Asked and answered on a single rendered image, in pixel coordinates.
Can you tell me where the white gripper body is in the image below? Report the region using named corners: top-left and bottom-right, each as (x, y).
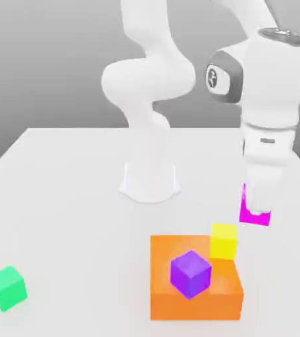
top-left (243, 132), bottom-right (295, 187)

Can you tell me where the small magenta cube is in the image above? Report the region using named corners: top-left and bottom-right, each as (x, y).
top-left (238, 183), bottom-right (272, 226)

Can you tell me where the small yellow cube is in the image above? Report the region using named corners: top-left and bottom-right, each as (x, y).
top-left (209, 222), bottom-right (238, 261)

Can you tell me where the small purple cube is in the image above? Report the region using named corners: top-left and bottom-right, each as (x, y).
top-left (170, 249), bottom-right (213, 301)

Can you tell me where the small green cube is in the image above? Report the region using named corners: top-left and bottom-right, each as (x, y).
top-left (0, 265), bottom-right (28, 313)

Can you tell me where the large orange box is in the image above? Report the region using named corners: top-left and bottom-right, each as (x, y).
top-left (149, 234), bottom-right (245, 321)

